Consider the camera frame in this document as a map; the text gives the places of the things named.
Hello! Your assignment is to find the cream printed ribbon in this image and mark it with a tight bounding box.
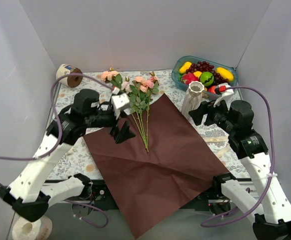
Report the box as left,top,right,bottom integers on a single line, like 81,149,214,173
203,136,231,159

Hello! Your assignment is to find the pink artificial flower bunch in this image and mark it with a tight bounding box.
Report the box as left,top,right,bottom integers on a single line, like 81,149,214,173
100,68,160,151

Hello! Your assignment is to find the red wrapping paper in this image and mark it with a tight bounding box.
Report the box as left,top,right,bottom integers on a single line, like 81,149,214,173
83,95,228,238

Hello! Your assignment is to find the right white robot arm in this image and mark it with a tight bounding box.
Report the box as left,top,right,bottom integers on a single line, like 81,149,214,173
189,100,291,240

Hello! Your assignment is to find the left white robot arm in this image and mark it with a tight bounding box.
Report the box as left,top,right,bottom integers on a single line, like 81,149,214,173
0,89,135,222

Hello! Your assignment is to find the white ceramic vase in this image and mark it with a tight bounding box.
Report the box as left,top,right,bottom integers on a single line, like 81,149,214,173
181,81,204,121

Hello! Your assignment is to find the floral patterned table mat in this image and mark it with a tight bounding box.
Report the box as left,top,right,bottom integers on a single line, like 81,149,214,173
48,69,250,181

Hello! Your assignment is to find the red apple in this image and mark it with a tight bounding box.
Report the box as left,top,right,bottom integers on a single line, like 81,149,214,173
208,85,216,94

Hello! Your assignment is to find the pink dragon fruit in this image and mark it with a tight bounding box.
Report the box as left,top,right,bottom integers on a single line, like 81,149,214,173
181,72,199,85

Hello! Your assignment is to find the right yellow mango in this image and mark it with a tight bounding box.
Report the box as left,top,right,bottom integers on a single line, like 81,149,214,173
215,67,234,82

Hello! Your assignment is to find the yellow mango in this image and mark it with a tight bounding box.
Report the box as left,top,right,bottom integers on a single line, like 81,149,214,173
178,61,192,75
215,67,234,82

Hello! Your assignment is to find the small yellow lemon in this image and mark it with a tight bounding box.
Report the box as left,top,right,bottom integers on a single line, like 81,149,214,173
193,71,202,79

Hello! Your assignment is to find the brown-ended paper roll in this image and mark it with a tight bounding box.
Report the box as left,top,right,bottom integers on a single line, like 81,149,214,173
56,64,83,88

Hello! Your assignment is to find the left yellow mango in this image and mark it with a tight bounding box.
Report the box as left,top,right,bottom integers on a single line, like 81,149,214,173
178,61,192,75

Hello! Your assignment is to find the teal plastic fruit basket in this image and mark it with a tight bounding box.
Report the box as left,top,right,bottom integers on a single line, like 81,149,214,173
171,56,238,100

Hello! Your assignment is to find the dark red grape bunch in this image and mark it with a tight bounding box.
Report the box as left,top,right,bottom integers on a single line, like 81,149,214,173
179,61,230,87

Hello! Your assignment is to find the white tissue roll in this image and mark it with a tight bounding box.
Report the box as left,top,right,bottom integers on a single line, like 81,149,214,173
12,216,53,240

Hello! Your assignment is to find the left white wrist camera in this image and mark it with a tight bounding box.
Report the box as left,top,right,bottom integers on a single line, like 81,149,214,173
111,93,131,119

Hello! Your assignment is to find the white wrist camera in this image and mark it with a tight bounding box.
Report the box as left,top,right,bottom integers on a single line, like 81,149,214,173
213,83,234,107
111,93,131,119

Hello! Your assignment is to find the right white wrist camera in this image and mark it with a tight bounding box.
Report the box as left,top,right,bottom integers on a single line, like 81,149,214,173
213,83,234,107

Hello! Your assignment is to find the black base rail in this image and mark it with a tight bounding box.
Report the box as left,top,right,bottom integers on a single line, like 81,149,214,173
62,174,234,216

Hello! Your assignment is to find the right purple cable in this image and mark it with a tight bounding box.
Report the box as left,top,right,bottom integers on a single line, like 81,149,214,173
200,86,276,228

